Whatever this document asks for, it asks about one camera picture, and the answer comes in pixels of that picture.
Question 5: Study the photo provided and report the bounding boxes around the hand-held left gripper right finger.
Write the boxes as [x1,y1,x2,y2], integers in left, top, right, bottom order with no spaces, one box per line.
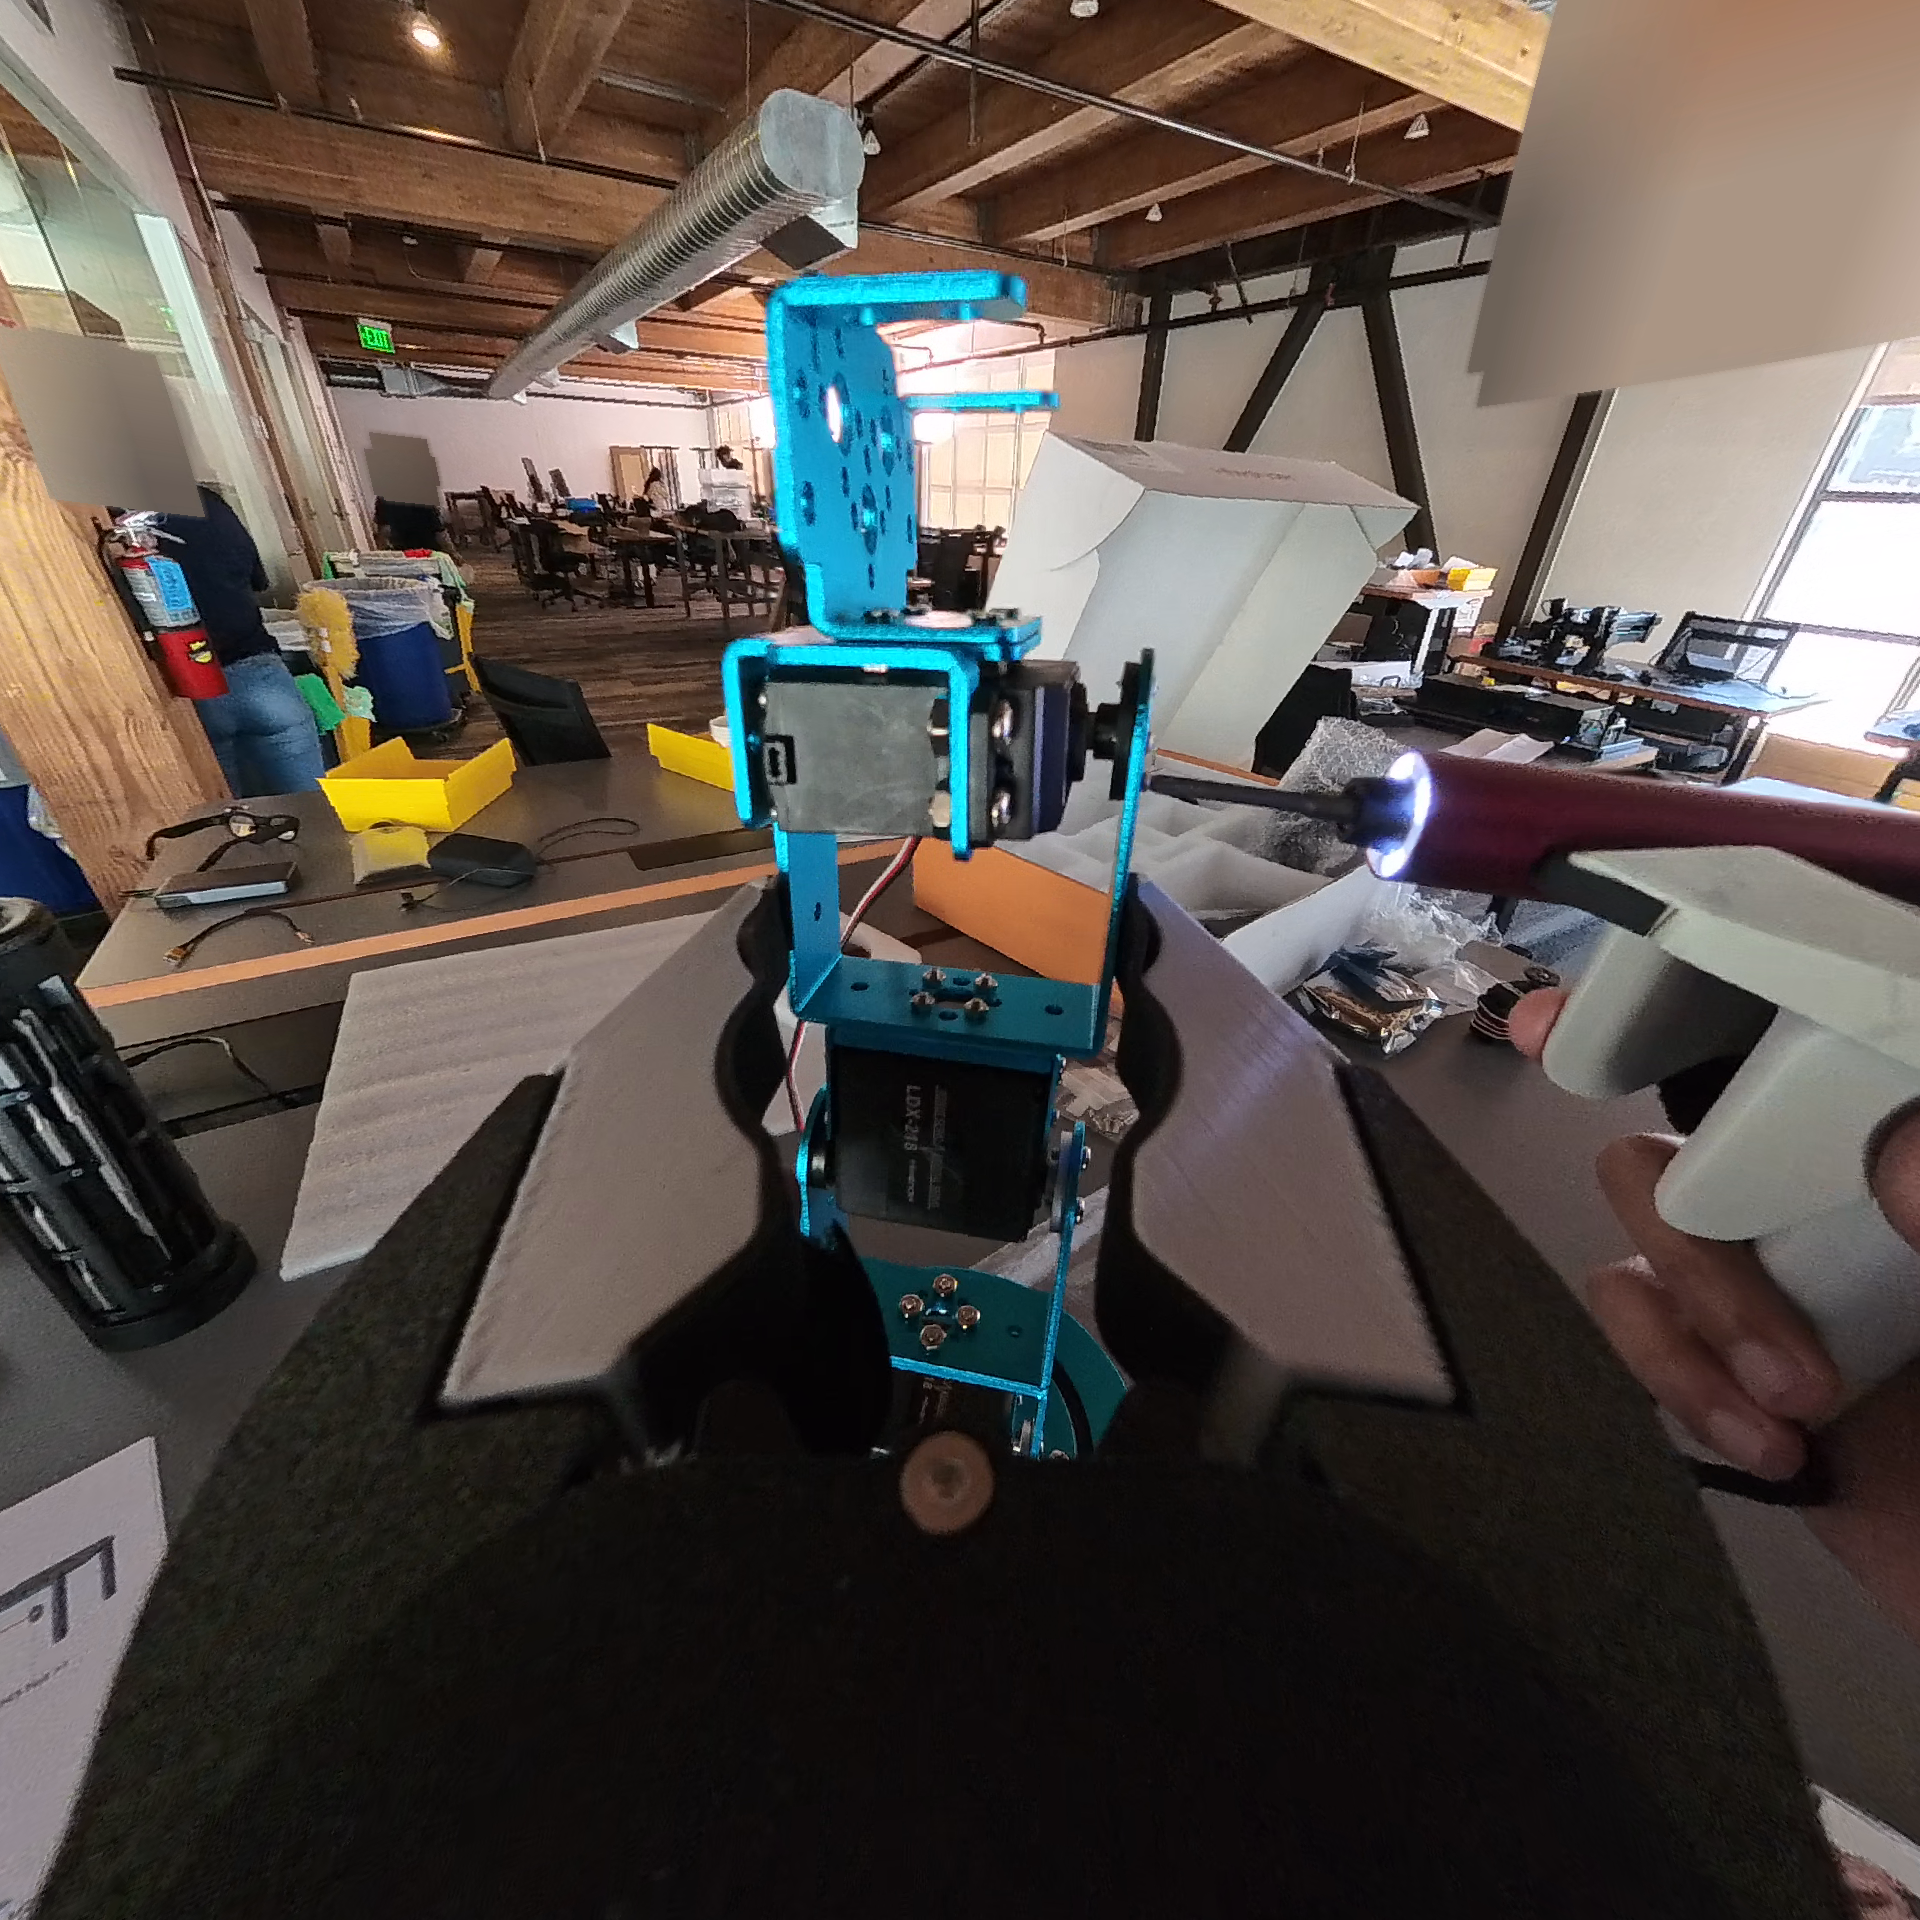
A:
[1095,877,1464,1470]

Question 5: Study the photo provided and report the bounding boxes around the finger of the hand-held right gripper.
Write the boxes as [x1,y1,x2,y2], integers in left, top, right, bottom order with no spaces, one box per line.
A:
[1527,842,1920,1055]

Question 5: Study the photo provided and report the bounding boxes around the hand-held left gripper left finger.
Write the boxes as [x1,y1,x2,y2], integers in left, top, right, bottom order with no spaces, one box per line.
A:
[434,887,892,1457]

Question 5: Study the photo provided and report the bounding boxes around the blue toy robot arm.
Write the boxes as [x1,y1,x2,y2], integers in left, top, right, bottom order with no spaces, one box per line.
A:
[721,270,1160,1470]

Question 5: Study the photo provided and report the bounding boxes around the wooden desk with equipment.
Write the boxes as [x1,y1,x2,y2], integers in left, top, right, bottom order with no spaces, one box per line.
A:
[1442,597,1825,755]

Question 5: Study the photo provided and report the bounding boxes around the person's right hand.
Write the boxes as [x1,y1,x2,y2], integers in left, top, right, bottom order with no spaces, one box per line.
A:
[1507,984,1920,1641]

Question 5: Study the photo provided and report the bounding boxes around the white foam sheet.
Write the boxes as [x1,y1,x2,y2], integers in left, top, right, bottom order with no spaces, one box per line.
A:
[277,902,785,1285]

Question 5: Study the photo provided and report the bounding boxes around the dark parts bag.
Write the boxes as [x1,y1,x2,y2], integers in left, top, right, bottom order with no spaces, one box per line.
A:
[1295,957,1452,1058]

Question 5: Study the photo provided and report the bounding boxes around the black servo motor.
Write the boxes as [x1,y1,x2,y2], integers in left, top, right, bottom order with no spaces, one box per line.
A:
[1465,962,1565,1047]

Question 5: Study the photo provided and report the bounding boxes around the large window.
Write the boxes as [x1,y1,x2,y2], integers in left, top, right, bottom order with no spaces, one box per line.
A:
[1744,338,1920,755]

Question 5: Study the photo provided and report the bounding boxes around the bubble wrap bag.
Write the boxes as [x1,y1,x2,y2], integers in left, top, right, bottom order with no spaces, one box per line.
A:
[1272,714,1415,874]

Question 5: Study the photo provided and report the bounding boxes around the large yellow plastic bin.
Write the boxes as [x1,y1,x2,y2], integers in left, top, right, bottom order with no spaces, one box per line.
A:
[315,731,522,837]

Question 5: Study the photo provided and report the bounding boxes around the small yellow plastic bin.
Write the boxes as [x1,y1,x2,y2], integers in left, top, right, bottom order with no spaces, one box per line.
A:
[644,718,741,794]

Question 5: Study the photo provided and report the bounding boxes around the dark slim power bank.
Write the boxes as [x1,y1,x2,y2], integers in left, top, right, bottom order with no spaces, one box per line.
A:
[154,858,301,914]

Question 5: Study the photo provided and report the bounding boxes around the black office chair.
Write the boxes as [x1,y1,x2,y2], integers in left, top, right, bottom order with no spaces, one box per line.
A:
[470,654,614,772]

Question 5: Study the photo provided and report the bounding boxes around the black slotted cylinder holder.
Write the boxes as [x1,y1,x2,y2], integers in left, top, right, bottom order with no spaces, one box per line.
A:
[0,895,260,1355]

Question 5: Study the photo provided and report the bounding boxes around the black eyeglasses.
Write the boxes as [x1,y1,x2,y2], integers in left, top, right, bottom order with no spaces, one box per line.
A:
[142,804,307,865]

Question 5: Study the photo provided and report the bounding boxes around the blue plastic bin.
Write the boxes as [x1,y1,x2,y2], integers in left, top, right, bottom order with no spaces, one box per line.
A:
[335,575,462,742]

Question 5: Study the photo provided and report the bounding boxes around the yellow feather duster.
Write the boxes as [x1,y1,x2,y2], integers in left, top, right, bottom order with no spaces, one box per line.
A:
[290,582,371,764]

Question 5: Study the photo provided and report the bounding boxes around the white orange cardboard box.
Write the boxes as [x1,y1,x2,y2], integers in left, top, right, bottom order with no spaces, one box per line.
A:
[908,431,1424,994]

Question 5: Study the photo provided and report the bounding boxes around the row of wooden desks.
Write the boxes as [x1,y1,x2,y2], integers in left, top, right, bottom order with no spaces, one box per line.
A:
[441,440,1011,627]

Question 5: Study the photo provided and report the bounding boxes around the printed instruction sheet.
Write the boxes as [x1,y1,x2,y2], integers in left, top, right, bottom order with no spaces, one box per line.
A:
[0,1434,171,1894]

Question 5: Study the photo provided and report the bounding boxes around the printed colour leaflet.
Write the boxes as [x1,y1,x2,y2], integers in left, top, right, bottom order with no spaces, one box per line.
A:
[1802,1782,1920,1920]

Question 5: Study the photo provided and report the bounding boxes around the red fire extinguisher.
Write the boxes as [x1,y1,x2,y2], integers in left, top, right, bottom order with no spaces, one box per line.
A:
[94,505,234,702]

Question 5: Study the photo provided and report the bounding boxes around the red white servo cable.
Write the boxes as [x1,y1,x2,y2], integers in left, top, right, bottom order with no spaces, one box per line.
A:
[780,832,925,1145]

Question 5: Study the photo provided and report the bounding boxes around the wooden support post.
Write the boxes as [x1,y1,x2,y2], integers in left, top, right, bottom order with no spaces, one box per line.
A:
[0,374,237,921]

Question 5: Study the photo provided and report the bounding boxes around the capped silver spiral duct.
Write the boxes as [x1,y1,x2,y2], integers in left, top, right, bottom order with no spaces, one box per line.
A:
[481,85,865,402]

